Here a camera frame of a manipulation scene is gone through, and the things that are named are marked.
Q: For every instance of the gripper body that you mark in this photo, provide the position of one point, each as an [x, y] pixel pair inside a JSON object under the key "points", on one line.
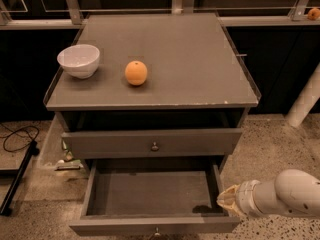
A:
{"points": [[246, 194]]}

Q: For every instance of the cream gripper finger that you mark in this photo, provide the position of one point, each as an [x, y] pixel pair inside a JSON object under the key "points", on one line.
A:
{"points": [[227, 200]]}

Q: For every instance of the grey drawer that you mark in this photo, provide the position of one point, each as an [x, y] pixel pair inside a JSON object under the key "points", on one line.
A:
{"points": [[153, 196], [152, 143]]}

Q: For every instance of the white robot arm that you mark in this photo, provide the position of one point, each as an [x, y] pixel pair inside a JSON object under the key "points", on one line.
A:
{"points": [[292, 193]]}

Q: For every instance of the grey top drawer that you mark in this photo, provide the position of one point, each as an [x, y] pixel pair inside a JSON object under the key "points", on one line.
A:
{"points": [[152, 143]]}

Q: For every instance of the grey drawer cabinet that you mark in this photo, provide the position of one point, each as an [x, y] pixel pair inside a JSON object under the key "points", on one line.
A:
{"points": [[194, 81]]}

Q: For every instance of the white pipe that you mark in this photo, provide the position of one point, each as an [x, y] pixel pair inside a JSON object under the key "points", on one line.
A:
{"points": [[306, 100]]}

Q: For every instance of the orange fruit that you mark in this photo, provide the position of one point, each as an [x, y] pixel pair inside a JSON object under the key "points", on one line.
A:
{"points": [[136, 73]]}

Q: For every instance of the floor clutter items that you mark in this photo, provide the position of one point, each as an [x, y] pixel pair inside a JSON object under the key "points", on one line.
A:
{"points": [[68, 162]]}

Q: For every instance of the small orange fruit background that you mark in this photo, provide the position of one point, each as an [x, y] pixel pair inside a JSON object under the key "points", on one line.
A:
{"points": [[313, 14]]}

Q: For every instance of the white bowl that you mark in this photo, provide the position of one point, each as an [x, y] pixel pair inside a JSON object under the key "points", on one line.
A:
{"points": [[80, 61]]}

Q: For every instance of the black floor bar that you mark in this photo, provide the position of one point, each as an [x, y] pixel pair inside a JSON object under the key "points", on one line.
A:
{"points": [[17, 175]]}

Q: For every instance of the metal railing frame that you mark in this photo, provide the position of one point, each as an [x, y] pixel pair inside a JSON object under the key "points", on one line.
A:
{"points": [[69, 14]]}

